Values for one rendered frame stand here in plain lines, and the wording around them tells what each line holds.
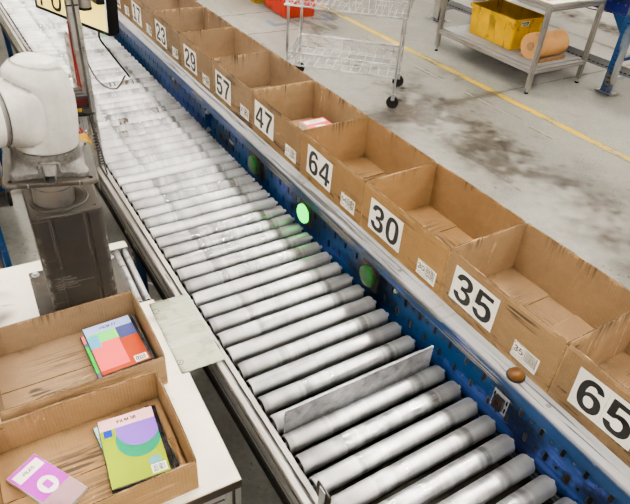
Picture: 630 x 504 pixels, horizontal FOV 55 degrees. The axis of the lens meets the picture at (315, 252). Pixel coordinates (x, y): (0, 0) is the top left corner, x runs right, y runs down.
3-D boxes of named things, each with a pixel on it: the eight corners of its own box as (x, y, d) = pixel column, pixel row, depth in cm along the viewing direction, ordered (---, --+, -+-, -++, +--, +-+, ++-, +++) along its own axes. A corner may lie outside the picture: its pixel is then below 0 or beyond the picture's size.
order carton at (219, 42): (181, 67, 299) (178, 32, 289) (235, 59, 312) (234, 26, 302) (212, 95, 272) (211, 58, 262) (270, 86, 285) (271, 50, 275)
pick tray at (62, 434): (-8, 456, 135) (-20, 428, 129) (160, 396, 151) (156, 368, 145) (11, 570, 115) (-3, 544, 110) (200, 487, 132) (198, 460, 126)
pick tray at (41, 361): (-9, 360, 157) (-20, 332, 151) (136, 315, 174) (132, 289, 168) (8, 441, 138) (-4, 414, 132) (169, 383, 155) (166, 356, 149)
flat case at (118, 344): (103, 380, 150) (102, 376, 149) (82, 333, 162) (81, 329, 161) (155, 361, 156) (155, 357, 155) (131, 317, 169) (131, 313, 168)
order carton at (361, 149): (298, 172, 221) (300, 129, 210) (363, 156, 234) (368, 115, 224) (359, 227, 194) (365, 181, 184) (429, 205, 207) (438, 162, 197)
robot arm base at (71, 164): (9, 190, 142) (6, 169, 139) (10, 147, 158) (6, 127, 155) (91, 184, 149) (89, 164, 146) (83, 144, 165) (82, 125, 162)
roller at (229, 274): (177, 292, 191) (176, 280, 188) (317, 248, 214) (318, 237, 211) (183, 301, 187) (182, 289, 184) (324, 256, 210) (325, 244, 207)
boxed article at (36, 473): (61, 519, 124) (60, 515, 123) (7, 483, 129) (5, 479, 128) (89, 491, 129) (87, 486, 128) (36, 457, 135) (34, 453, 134)
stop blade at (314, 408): (283, 433, 148) (284, 410, 143) (426, 367, 169) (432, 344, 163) (284, 435, 148) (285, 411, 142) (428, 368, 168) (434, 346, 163)
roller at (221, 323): (201, 330, 178) (200, 318, 175) (347, 279, 201) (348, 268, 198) (208, 341, 174) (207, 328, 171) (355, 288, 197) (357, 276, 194)
